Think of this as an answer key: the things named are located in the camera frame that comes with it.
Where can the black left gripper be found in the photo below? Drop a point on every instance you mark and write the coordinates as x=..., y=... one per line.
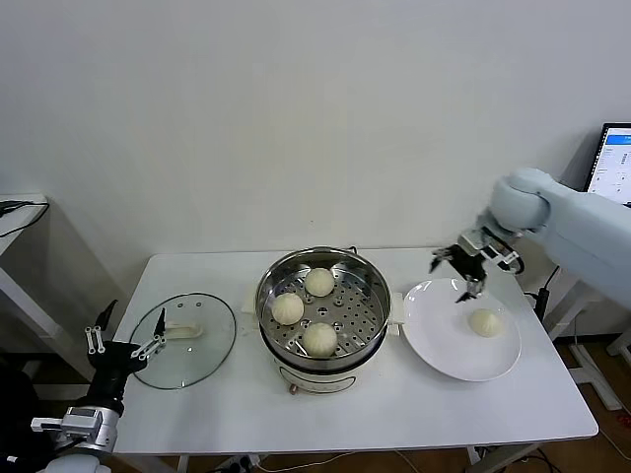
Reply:
x=113, y=367

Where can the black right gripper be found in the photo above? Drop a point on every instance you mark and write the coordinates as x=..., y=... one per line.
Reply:
x=470, y=263

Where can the white steamed baozi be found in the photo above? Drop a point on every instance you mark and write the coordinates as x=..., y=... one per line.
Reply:
x=486, y=322
x=288, y=309
x=320, y=340
x=319, y=282

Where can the round glass pot lid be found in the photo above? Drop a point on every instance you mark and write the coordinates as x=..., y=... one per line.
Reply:
x=212, y=325

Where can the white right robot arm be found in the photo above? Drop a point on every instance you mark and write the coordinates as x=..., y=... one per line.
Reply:
x=581, y=222

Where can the stainless steel steamer basket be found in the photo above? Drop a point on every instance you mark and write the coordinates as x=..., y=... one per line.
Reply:
x=355, y=295

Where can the white round plate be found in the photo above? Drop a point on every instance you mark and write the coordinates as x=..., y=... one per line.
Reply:
x=434, y=335

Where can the white laptop side table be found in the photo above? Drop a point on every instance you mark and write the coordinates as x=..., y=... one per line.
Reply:
x=589, y=369

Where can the white electric cooking pot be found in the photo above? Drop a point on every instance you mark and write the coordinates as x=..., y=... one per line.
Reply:
x=315, y=382

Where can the open grey laptop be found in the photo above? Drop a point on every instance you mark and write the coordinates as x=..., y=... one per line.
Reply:
x=616, y=162

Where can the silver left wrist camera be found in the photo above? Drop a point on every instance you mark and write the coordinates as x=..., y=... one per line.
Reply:
x=81, y=421

